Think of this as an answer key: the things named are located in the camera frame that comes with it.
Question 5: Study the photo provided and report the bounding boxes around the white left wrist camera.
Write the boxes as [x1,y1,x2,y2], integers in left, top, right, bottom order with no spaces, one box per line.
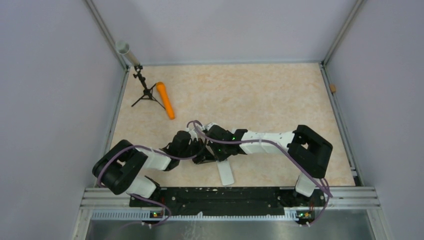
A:
[185,126,203,141]

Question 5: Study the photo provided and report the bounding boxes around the black mini tripod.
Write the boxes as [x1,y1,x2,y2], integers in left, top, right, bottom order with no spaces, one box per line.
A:
[131,65,165,109]

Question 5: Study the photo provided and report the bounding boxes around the white cable duct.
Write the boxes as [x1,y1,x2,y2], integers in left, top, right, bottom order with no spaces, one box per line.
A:
[91,209,299,221]

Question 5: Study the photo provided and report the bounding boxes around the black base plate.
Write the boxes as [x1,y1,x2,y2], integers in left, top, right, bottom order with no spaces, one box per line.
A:
[129,186,327,217]

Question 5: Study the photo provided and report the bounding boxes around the white remote control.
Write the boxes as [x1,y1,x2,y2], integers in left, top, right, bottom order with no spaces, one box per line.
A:
[217,160,235,186]

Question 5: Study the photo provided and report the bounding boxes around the grey tube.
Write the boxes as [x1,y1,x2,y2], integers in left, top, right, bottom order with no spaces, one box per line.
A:
[115,40,141,66]

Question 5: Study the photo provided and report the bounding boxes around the small cork piece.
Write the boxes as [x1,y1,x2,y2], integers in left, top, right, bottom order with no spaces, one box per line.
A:
[329,84,337,94]

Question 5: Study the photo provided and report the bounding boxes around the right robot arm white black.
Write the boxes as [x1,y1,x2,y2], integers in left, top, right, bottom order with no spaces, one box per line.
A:
[203,123,333,206]

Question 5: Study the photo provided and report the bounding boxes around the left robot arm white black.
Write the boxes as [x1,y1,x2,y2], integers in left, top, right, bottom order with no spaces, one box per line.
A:
[92,130,215,207]

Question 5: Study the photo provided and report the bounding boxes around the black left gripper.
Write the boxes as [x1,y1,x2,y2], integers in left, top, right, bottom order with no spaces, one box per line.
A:
[179,138,217,165]

